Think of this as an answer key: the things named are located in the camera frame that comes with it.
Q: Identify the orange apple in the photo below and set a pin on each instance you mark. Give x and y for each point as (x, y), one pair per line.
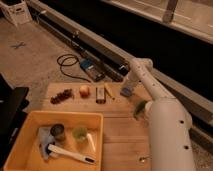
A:
(84, 91)

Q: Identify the blue power box device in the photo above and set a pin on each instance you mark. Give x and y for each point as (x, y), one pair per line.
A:
(91, 70)

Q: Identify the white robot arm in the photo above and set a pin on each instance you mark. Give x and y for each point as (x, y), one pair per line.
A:
(169, 121)

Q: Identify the yellow plastic bin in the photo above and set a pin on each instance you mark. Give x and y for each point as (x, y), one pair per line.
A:
(26, 156)

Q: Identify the black chair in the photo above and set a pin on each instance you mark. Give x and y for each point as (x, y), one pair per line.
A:
(12, 104)

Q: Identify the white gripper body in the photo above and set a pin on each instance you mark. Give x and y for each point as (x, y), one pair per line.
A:
(131, 81)

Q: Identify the brown rectangular bar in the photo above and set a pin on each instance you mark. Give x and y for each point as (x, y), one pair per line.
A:
(100, 95)

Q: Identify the blue sponge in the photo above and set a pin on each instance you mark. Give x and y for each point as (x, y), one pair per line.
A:
(126, 92)

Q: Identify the bunch of dark grapes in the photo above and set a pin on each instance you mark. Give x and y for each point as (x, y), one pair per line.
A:
(61, 96)

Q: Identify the green plastic cup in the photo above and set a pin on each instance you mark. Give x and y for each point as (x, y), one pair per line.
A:
(80, 133)

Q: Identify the blue cloth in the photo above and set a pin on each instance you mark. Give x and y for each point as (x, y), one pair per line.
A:
(45, 139)

